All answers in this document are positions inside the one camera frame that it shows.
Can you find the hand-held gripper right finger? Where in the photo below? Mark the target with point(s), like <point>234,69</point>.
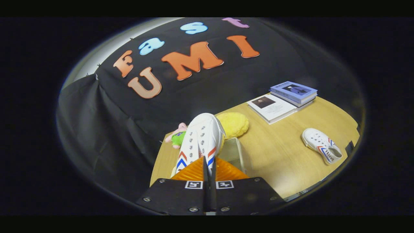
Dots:
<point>242,197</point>

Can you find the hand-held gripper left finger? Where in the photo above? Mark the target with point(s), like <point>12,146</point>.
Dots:
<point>174,197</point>

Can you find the beige fabric storage box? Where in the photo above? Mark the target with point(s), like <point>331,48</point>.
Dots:
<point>234,152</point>

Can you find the white shoe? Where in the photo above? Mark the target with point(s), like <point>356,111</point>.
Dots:
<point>202,132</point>
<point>315,139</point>

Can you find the pink starfish plush toy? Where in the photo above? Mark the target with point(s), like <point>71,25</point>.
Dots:
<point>177,138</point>

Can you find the yellow round plush toy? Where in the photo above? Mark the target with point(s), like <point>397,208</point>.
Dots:
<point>236,124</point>

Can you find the white book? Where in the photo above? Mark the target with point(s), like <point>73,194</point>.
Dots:
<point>275,108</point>

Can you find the blue book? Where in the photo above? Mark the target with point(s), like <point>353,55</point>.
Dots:
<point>294,89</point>

